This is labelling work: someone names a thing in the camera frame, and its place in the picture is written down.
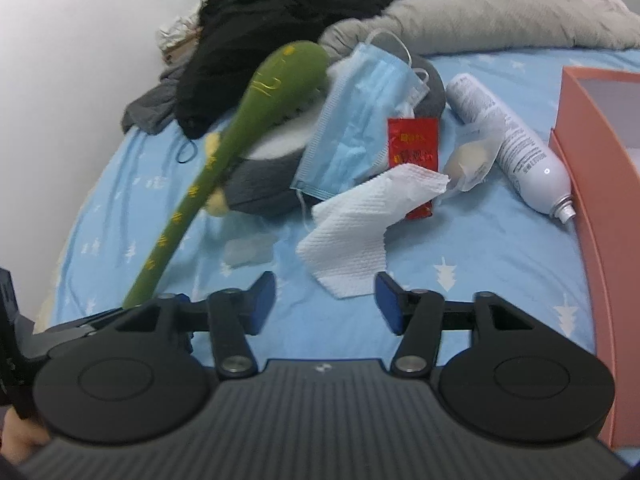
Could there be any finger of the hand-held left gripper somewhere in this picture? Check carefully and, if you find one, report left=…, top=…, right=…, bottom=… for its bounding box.
left=31, top=307, right=126, bottom=361

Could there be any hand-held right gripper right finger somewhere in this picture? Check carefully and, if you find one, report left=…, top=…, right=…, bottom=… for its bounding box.
left=375, top=271, right=537, bottom=376

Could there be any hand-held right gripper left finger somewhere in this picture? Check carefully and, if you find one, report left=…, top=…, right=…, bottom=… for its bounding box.
left=114, top=271, right=277, bottom=378

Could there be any red foil packet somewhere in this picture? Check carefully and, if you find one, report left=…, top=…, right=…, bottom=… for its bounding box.
left=387, top=116, right=441, bottom=222

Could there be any blue face mask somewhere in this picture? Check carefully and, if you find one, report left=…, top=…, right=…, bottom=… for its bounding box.
left=291, top=30, right=432, bottom=226

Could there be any green plush stick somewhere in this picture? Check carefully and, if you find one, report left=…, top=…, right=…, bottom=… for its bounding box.
left=122, top=40, right=331, bottom=310

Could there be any pink cardboard box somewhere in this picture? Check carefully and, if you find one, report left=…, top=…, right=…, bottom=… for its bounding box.
left=547, top=65, right=640, bottom=448

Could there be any person's left hand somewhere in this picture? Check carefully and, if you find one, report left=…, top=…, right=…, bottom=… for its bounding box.
left=0, top=405, right=51, bottom=466

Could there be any small clear plastic piece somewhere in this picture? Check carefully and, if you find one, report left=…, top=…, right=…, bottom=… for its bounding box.
left=222, top=235, right=276, bottom=268

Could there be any white paper towel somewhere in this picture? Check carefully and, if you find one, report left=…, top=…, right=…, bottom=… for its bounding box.
left=296, top=162, right=450, bottom=301

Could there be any grey penguin plush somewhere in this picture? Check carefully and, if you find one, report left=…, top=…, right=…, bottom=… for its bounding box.
left=206, top=55, right=447, bottom=218

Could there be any blue tree print bedsheet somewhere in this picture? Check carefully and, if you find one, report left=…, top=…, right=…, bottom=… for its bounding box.
left=35, top=47, right=640, bottom=466

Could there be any clear plastic wrapper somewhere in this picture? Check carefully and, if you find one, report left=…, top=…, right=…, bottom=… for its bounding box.
left=452, top=127, right=506, bottom=193

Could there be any white spray bottle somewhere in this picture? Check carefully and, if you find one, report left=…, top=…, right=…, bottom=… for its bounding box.
left=445, top=73, right=577, bottom=224

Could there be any dark grey blanket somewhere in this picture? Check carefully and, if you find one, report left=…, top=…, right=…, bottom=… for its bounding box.
left=122, top=67, right=201, bottom=135

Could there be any black clothing pile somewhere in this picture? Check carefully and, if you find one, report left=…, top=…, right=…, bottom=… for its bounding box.
left=176, top=0, right=408, bottom=140

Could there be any white crumpled cloth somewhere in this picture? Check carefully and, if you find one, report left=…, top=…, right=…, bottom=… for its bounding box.
left=157, top=12, right=203, bottom=51

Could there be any light grey duvet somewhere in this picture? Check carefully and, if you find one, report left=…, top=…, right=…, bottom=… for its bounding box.
left=320, top=0, right=640, bottom=56

